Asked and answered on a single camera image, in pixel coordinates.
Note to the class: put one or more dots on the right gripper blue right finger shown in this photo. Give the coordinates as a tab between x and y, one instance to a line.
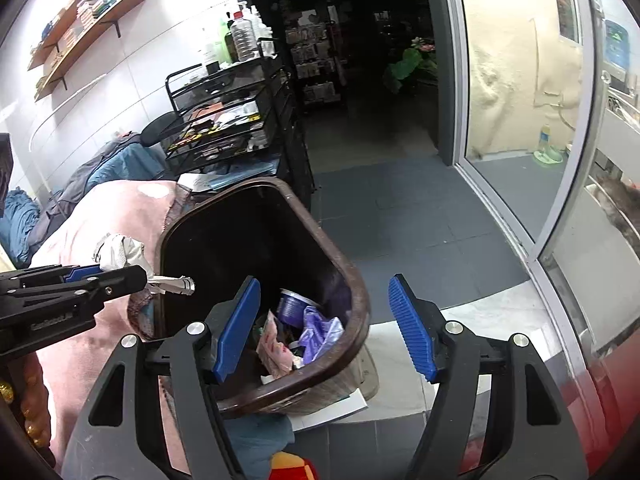
419	343

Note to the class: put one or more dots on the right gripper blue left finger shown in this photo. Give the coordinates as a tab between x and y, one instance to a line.
232	324

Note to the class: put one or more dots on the pink snack bag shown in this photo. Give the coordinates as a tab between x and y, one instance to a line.
276	357

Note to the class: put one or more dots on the purple plastic package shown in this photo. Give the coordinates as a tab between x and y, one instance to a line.
319	334

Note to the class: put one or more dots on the white paper wrapper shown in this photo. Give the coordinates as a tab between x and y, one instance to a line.
130	259

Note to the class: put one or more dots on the brown trash bin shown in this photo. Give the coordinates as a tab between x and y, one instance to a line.
265	299

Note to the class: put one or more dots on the purple cup in bin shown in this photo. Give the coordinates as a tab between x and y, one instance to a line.
291	308

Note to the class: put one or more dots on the pile of blue towels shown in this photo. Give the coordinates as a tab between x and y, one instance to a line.
20	215

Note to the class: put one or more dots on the pink cow-print bed cover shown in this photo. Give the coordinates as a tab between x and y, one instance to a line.
109	214

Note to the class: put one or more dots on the massage bed with blue cover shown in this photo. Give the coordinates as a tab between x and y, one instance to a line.
122	158

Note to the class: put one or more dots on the plastic bottle outside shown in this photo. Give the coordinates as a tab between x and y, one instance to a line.
545	153

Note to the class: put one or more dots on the black chair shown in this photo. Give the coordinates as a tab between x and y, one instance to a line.
160	128

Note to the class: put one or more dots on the green potted plant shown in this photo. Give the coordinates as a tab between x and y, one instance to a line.
418	65

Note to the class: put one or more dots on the green lotion bottle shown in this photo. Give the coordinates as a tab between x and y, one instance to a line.
229	45

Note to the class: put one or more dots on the clear ribbed bottle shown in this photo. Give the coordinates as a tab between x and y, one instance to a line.
243	37

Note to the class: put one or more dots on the black wire shelf cart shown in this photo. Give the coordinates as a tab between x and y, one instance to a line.
244	118

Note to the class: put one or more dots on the wooden wall shelves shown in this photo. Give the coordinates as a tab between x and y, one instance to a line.
70	34

